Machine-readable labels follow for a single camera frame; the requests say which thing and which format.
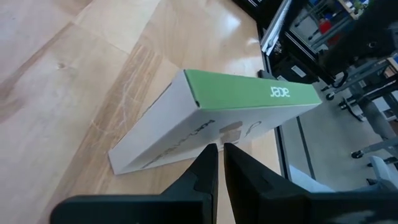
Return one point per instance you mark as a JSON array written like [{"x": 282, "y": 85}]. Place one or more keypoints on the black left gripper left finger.
[{"x": 205, "y": 177}]

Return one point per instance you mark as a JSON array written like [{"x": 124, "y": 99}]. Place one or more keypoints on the shelf with colourful items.
[{"x": 326, "y": 28}]

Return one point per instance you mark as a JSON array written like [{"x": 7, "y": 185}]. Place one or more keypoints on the grey office chair base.
[
  {"x": 376, "y": 121},
  {"x": 363, "y": 74}
]

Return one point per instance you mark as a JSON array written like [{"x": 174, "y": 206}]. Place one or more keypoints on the black table clip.
[{"x": 264, "y": 74}]

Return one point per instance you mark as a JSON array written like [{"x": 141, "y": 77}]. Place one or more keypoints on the black aluminium table frame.
[{"x": 283, "y": 149}]

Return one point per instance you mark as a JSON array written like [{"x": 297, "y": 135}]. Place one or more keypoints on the white aluminium bar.
[{"x": 273, "y": 31}]

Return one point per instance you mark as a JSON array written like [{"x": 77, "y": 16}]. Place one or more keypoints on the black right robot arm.
[{"x": 367, "y": 34}]

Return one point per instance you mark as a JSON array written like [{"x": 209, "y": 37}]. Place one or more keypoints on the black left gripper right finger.
[{"x": 258, "y": 196}]

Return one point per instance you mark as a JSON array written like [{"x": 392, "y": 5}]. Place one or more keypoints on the white green card reader box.
[{"x": 174, "y": 124}]

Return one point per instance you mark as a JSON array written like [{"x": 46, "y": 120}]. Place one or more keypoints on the light grey chair part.
[
  {"x": 308, "y": 182},
  {"x": 384, "y": 174}
]

